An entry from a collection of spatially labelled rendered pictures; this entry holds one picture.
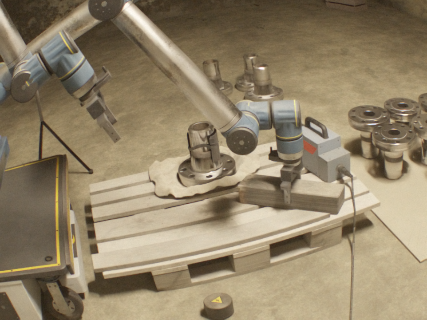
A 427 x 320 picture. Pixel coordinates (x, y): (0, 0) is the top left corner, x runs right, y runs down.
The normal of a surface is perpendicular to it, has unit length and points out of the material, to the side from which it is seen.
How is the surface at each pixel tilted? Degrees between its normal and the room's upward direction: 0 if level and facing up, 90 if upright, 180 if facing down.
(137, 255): 0
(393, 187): 0
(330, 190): 0
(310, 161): 90
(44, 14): 90
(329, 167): 90
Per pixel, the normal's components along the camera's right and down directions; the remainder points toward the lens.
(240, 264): 0.26, 0.40
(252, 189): -0.45, 0.44
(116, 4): 0.03, 0.46
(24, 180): -0.12, -0.89
